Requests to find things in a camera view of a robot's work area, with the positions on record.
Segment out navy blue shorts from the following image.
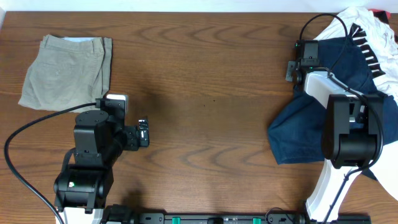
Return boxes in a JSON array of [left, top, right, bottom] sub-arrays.
[[267, 37, 397, 164]]

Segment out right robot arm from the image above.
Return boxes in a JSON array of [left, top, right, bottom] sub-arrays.
[[286, 40, 383, 223]]

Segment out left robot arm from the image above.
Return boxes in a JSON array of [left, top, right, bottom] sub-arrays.
[[54, 110, 149, 223]]

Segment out white printed t-shirt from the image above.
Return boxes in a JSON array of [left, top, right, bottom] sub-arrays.
[[333, 7, 397, 103]]

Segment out red garment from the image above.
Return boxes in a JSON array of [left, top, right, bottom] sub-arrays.
[[369, 9, 391, 20]]

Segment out folded khaki shorts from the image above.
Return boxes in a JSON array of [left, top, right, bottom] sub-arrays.
[[18, 34, 113, 111]]

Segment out black garment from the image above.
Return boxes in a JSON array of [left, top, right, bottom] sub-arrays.
[[362, 169, 377, 181]]

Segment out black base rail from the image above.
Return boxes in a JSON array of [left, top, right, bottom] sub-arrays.
[[102, 205, 372, 224]]

